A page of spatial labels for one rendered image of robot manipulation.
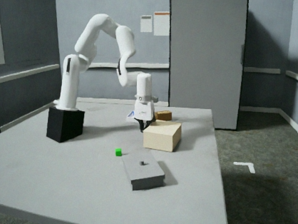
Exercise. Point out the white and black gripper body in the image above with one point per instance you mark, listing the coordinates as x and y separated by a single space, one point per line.
144 110

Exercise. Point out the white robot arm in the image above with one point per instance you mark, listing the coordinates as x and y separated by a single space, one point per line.
87 49

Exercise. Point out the green block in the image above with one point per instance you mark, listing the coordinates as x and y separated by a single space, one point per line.
118 152

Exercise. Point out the brown cardboard box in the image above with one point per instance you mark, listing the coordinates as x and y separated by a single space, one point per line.
163 115

